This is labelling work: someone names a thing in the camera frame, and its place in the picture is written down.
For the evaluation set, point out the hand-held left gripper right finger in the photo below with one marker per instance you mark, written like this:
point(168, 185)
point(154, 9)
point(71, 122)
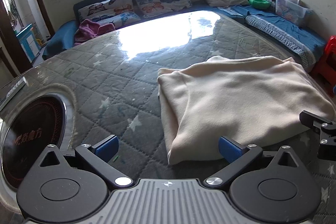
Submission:
point(230, 149)

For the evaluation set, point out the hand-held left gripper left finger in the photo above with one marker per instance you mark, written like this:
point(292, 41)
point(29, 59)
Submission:
point(106, 148)

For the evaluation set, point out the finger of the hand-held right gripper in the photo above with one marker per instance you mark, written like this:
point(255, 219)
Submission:
point(308, 119)

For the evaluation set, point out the cream knit garment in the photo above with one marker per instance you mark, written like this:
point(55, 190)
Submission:
point(236, 100)

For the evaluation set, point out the red plastic stool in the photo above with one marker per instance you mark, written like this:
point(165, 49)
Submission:
point(326, 64)

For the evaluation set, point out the round black induction cooktop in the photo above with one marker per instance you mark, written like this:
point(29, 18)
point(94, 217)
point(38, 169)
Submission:
point(34, 134)

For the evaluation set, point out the blue sofa sheet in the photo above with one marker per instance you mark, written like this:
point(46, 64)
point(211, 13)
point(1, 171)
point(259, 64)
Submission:
point(273, 22)

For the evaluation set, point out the clear plastic storage box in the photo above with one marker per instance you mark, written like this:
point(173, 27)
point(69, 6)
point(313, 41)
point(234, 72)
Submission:
point(291, 12)

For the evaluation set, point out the grey remote control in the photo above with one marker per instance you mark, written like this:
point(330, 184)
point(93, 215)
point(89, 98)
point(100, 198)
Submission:
point(11, 91)

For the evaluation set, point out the pink crumpled cloth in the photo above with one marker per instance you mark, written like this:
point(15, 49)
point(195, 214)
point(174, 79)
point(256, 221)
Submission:
point(90, 31)

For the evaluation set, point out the blue corner sofa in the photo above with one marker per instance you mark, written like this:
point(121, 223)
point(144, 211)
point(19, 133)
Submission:
point(60, 37)

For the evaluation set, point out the green plastic bowl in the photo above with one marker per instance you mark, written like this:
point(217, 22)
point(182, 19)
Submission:
point(259, 3)

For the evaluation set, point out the flat butterfly print cushion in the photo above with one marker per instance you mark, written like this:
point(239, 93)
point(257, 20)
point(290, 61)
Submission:
point(118, 20)

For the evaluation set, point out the blue white small cabinet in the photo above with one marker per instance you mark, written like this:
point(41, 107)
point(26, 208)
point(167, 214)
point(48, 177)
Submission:
point(27, 41)

